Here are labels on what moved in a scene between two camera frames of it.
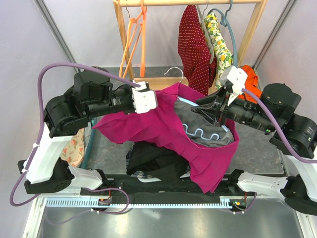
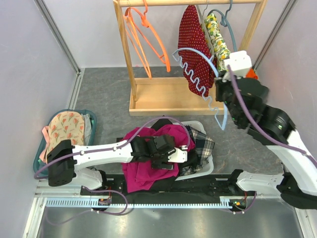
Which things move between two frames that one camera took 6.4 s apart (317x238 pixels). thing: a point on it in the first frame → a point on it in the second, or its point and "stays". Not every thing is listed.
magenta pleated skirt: [208, 162] → [139, 175]
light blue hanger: [186, 100] → [180, 59]
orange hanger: [134, 30] → [138, 44]
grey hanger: [206, 31] stays
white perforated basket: [149, 180] → [209, 167]
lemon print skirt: [223, 51] stays
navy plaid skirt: [139, 173] → [204, 145]
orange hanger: [143, 9] → [145, 23]
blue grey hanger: [225, 22] stays
